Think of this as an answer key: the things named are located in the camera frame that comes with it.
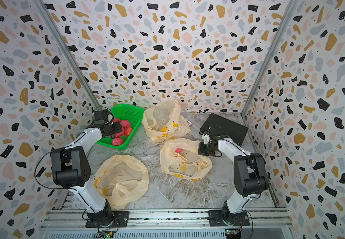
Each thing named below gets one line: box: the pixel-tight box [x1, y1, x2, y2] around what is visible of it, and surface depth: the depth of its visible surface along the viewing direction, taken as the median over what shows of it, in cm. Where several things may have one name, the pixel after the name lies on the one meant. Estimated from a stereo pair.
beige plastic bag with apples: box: [92, 154, 150, 210], surface depth 83 cm
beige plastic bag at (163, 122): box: [142, 99, 191, 144], surface depth 105 cm
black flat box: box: [199, 113, 249, 147], surface depth 111 cm
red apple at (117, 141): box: [112, 137, 124, 146], surface depth 97 cm
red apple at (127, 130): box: [123, 126, 133, 137], surface depth 102 cm
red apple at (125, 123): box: [119, 119, 131, 129], surface depth 108 cm
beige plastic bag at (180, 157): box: [159, 137, 213, 181], surface depth 90 cm
